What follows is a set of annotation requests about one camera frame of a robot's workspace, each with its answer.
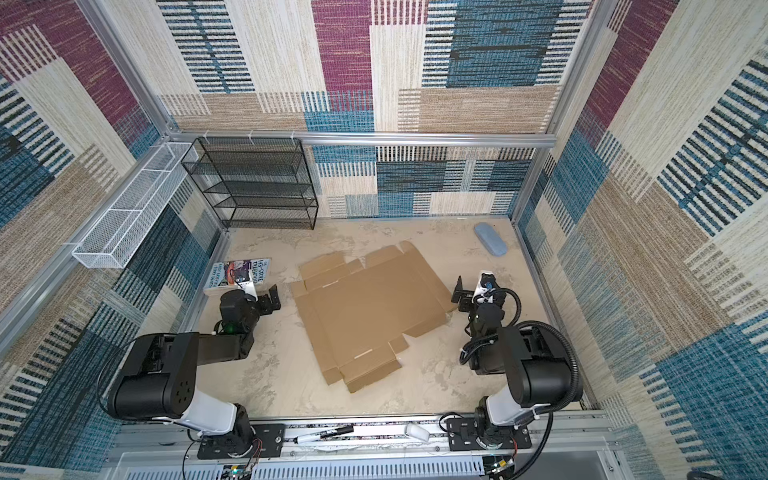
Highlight brown cardboard box sheet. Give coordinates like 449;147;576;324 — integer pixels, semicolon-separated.
290;241;456;393

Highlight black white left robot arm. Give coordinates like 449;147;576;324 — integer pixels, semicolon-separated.
106;285;281;460

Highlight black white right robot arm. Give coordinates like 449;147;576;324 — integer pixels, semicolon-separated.
441;272;583;450

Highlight colourful paperback book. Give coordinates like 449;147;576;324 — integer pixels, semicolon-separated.
203;258;271;296

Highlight blue-grey glasses case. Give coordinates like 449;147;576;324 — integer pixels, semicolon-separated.
473;222;508;257

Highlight small white plastic piece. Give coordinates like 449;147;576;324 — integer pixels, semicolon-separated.
404;422;431;443

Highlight black white marker pen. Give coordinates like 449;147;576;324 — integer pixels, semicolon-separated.
293;424;354;445

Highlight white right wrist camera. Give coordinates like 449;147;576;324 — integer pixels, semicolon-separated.
472;272;499;305

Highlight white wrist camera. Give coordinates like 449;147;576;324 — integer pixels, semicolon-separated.
235;272;257;297
472;272;499;305

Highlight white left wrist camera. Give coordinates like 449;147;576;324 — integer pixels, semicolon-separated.
235;272;257;297

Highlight black wire shelf rack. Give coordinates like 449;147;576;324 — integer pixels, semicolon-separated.
181;137;319;230

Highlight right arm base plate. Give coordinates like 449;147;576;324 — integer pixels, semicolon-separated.
438;415;532;451

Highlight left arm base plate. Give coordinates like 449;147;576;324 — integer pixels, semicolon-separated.
197;423;286;460

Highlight black corrugated cable conduit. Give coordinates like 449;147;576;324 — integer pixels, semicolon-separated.
459;287;584;480

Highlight white wire mesh basket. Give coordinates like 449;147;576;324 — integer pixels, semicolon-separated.
72;142;191;269

